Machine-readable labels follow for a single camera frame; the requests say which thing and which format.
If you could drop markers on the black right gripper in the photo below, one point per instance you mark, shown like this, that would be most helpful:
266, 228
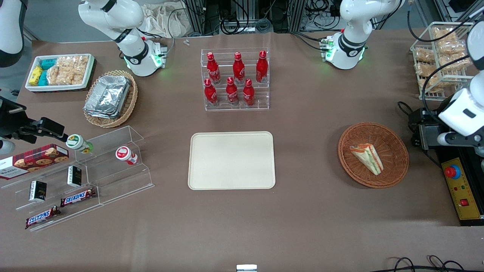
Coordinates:
10, 121

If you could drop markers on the beige cloth bag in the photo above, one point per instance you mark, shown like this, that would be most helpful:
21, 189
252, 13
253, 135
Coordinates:
162, 19

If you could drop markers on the oval tan wicker basket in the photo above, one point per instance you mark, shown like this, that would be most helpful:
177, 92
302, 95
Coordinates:
130, 98

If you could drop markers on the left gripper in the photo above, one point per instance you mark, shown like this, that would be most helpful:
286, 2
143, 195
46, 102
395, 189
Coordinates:
426, 127

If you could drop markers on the triangle sandwich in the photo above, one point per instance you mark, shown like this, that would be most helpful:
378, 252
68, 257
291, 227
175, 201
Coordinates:
368, 158

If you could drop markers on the clear acrylic bottle rack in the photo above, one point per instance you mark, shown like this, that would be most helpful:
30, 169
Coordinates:
234, 107

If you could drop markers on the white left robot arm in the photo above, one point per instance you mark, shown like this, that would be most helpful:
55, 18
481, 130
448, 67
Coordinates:
348, 41

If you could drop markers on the clear acrylic step shelf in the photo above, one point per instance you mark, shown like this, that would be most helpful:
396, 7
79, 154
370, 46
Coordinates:
113, 181

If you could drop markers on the teal snack packet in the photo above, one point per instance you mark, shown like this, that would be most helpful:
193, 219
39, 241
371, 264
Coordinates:
43, 78
48, 63

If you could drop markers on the green capped drink bottle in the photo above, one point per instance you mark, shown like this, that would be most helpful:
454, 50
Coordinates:
77, 142

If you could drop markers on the round brown wicker basket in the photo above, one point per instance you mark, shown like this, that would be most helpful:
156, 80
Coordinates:
393, 151

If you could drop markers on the aluminium frame rack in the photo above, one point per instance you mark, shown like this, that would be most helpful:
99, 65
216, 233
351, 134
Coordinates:
194, 15

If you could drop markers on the white rectangular plastic bin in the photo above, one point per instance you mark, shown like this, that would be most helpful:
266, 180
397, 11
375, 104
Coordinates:
89, 75

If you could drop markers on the stacked aluminium foil trays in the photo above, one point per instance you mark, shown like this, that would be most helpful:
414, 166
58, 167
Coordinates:
107, 96

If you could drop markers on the red capped drink bottle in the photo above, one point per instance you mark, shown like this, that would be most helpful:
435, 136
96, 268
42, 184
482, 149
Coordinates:
125, 155

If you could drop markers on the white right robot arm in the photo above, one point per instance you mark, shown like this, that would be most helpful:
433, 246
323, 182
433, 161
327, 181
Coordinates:
128, 41

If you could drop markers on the grey metal clamp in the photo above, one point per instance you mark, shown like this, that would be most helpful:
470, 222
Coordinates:
430, 138

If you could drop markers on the yellow black emergency stop box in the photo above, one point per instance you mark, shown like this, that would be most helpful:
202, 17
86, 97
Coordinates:
463, 192

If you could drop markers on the snickers chocolate bar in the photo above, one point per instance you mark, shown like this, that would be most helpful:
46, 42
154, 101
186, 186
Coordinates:
41, 217
77, 197

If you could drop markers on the red cookie box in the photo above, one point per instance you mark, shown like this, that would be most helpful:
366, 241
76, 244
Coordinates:
34, 160

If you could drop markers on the rice cracker snack bag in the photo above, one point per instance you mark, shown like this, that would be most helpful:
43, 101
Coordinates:
455, 62
429, 84
425, 69
424, 55
56, 75
444, 34
452, 48
75, 66

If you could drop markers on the yellow snack packet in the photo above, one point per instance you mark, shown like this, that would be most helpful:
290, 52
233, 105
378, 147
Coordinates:
35, 75

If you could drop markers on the small black box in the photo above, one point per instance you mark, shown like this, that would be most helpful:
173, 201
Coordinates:
38, 190
74, 176

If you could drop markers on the beige plastic tray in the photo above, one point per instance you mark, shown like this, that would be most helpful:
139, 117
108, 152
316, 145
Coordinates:
231, 160

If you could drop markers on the red cola bottle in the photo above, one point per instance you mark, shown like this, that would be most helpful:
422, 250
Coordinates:
262, 68
213, 70
210, 94
238, 70
248, 94
232, 94

